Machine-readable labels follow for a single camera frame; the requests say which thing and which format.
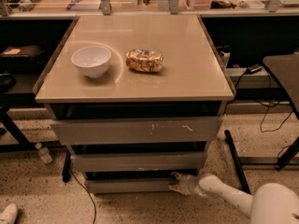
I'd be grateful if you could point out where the black table leg bar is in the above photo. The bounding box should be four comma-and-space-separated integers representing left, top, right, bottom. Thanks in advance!
224, 130, 250, 194

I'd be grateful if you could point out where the black floor cable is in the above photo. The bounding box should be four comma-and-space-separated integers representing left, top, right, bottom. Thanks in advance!
70, 168, 98, 224

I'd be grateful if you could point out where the grey top drawer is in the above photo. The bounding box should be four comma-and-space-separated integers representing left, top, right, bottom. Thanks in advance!
50, 117, 222, 145

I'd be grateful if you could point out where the dark side table top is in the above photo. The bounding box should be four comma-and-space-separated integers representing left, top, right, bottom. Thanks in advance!
263, 53, 299, 118

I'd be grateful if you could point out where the plastic water bottle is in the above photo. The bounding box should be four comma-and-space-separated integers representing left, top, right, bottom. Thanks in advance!
36, 143, 53, 164

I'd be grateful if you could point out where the grey drawer cabinet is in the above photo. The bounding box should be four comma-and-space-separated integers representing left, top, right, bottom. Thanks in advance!
35, 15, 235, 193

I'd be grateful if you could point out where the grey drawer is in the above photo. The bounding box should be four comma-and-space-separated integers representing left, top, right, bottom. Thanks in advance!
50, 117, 222, 145
84, 175, 178, 193
71, 152, 206, 172

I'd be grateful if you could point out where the crushed gold can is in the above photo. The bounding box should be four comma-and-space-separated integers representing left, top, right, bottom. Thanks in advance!
126, 49, 164, 73

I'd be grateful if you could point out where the grey bottom drawer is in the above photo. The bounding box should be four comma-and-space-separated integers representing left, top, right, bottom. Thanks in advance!
84, 175, 178, 193

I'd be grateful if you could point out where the black thin cable right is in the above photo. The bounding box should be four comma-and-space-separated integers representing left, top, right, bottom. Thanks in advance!
253, 75, 294, 133

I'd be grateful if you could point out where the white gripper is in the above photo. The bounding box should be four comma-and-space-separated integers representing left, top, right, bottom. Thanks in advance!
168, 172, 202, 195

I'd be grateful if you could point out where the white shoe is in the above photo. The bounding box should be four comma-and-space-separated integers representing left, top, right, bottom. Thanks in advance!
0, 203, 18, 224

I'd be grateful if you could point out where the white bowl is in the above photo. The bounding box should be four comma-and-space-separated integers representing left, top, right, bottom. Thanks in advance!
71, 46, 111, 78

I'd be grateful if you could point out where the black phone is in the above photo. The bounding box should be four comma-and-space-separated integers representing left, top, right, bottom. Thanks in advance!
246, 64, 262, 75

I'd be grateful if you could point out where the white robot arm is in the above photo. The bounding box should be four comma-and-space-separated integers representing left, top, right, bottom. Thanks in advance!
169, 172, 299, 224

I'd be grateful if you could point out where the black left desk leg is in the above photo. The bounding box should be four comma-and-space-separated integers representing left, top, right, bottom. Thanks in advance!
0, 106, 32, 150

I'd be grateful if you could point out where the grey middle drawer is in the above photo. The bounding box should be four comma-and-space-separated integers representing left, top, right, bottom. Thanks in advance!
71, 152, 206, 172

